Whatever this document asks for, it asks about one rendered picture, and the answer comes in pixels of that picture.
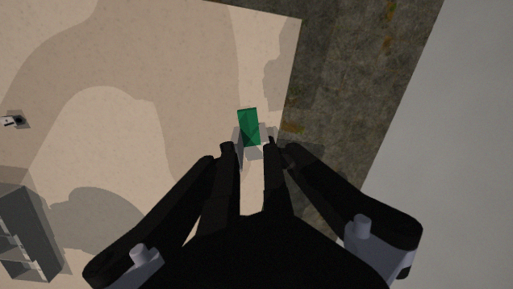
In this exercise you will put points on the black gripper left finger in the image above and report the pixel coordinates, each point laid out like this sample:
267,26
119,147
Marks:
138,254

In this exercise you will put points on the grey three-compartment bin rack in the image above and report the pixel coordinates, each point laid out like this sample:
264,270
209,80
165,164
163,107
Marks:
21,230

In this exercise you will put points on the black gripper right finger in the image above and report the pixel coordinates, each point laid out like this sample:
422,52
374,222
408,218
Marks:
380,235

